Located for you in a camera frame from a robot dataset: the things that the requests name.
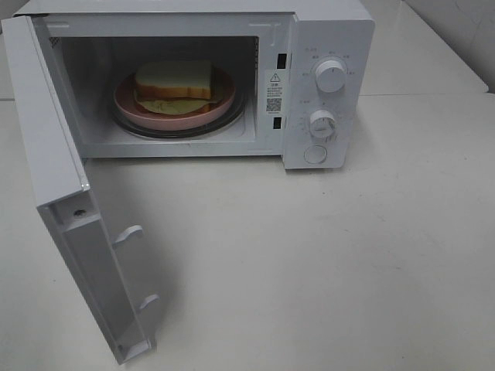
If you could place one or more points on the round white door button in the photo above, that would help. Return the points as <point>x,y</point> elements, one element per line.
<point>315,154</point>

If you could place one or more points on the pink round plate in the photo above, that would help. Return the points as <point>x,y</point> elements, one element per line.
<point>127,100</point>

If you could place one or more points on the white bread sandwich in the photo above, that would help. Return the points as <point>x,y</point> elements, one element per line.
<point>177,87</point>

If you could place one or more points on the white microwave door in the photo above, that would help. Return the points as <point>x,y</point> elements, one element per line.
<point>47,109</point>

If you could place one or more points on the lower white timer knob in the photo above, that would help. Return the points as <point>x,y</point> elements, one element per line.
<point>322,124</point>

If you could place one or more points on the white warning label sticker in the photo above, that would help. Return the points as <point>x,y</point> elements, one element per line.
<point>276,85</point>

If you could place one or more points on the white microwave oven body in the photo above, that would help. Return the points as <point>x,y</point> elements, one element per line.
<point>102,42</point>

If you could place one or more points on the upper white power knob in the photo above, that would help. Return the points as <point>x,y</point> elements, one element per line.
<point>330,74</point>

